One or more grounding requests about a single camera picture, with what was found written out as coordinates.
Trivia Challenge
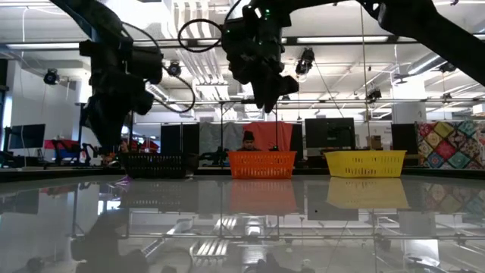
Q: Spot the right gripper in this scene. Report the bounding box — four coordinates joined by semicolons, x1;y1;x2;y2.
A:
228;4;300;114

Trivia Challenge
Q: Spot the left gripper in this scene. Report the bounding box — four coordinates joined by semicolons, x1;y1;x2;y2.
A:
78;37;155;148

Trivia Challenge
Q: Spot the orange hanging cloth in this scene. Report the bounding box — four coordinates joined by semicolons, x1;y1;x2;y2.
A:
241;121;294;152

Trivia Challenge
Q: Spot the red cloth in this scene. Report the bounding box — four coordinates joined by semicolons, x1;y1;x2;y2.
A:
130;136;160;152

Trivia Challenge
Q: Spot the person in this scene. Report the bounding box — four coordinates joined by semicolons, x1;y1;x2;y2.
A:
237;130;262;152

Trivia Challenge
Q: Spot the black plastic basket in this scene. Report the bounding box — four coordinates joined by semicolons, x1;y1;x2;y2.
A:
123;152;189;179

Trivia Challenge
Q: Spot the red box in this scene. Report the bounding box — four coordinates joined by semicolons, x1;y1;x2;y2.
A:
44;138;80;150

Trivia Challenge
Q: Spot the orange plastic basket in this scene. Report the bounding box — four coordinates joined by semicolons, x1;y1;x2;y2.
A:
227;150;298;180

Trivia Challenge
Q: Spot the grey hanging cloth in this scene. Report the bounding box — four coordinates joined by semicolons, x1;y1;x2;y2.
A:
199;121;243;155

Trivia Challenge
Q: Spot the black computer monitor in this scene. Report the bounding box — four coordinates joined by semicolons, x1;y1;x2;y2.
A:
8;123;46;149
305;117;356;149
390;123;419;155

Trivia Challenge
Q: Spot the black partition panel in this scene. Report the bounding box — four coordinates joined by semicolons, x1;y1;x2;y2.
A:
160;123;201;155

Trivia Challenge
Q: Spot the thin grey vertical rod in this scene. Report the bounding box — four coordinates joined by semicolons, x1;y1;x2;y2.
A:
358;7;371;152

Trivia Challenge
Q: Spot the yellow plastic basket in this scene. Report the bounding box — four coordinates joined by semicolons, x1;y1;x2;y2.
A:
324;149;407;178

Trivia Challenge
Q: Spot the colourful patchwork quilt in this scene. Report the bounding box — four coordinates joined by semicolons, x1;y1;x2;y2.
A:
415;120;485;171

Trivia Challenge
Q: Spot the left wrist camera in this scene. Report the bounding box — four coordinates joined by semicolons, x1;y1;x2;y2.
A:
128;47;164;85

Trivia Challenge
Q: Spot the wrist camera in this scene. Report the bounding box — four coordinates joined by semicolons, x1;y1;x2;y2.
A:
221;18;253;54
128;47;164;85

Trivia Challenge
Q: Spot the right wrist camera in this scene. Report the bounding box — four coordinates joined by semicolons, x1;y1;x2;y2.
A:
221;18;253;54

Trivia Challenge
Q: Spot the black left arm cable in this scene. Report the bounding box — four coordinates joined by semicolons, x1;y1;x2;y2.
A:
120;21;197;115

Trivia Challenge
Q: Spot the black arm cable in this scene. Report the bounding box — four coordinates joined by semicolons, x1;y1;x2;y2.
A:
120;21;197;115
177;17;228;53

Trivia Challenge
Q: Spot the black overhead frame bar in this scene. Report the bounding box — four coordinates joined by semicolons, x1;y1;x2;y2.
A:
0;33;485;51

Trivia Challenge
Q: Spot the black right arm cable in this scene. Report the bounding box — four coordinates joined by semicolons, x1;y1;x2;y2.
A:
177;17;228;53

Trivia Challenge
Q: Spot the silver ventilation duct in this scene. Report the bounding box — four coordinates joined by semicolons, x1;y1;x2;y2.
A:
407;49;459;77

